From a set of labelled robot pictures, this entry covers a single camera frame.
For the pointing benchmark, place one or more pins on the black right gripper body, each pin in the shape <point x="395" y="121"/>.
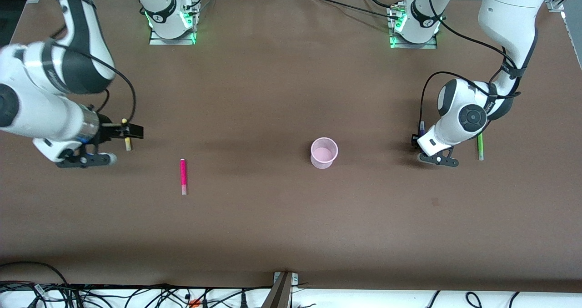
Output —
<point x="107" y="131"/>

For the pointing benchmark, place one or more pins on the yellow highlighter pen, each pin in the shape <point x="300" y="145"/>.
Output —
<point x="128" y="145"/>

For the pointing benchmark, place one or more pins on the purple marker pen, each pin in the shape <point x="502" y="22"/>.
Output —
<point x="422" y="127"/>

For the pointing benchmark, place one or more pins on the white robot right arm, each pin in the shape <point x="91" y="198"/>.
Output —
<point x="41" y="108"/>

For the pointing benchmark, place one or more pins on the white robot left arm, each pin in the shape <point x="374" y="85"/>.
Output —
<point x="509" y="12"/>

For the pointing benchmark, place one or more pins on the pink mesh pen holder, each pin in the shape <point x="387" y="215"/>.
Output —
<point x="324" y="153"/>

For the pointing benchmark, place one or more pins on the pink highlighter pen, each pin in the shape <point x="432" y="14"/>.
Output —
<point x="183" y="176"/>

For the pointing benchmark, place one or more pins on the green highlighter pen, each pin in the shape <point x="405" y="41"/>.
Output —
<point x="480" y="149"/>

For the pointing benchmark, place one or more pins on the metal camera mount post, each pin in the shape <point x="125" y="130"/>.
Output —
<point x="281" y="292"/>

